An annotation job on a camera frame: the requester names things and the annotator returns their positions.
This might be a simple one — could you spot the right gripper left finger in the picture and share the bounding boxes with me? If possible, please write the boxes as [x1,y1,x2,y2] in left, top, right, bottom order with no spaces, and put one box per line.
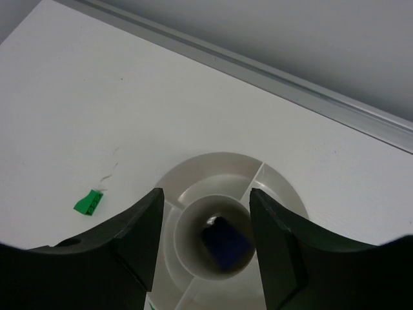
[1,188,164,309]

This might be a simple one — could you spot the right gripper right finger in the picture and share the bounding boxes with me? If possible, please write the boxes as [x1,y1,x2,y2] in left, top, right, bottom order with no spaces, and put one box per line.
[249,189,412,309]

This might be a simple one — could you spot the dark blue lego brick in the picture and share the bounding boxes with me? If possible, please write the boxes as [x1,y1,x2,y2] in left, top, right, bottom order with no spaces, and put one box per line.
[200,216,252,272]

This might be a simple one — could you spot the small dark green lego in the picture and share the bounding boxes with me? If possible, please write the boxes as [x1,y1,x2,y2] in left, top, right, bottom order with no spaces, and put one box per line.
[74,189,103,216]

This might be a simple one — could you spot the white round divided container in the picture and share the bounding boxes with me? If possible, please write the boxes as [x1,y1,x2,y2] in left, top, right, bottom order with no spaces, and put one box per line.
[148,152,307,309]

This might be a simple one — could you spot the aluminium frame rail back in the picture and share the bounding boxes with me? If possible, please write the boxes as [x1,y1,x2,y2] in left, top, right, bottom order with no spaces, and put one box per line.
[72,0,413,154]

